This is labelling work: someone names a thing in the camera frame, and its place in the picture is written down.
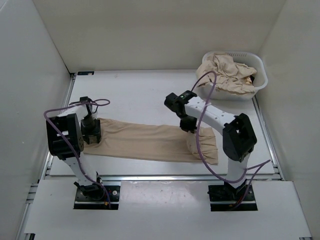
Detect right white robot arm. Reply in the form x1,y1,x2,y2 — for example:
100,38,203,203
164,90,257,201

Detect beige clothes pile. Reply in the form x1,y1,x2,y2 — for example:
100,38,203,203
196,52,257,95

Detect front aluminium rail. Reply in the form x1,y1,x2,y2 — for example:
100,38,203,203
102,173,282,182

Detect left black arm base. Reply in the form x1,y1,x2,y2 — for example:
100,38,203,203
73,181,121,210

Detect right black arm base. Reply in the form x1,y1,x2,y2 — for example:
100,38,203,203
207,182,258,212

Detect right aluminium rail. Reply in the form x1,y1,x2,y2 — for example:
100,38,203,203
252,96,285,181

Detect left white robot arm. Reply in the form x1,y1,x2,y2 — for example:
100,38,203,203
43,96,108,201

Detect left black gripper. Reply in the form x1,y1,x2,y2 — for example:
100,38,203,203
80,115,102,144

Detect black corner label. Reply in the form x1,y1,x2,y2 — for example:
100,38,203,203
77,71,95,76

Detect white laundry basket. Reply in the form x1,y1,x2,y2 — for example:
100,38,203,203
195,51,268,101

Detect beige trousers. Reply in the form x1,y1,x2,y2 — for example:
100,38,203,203
84,118,218,165

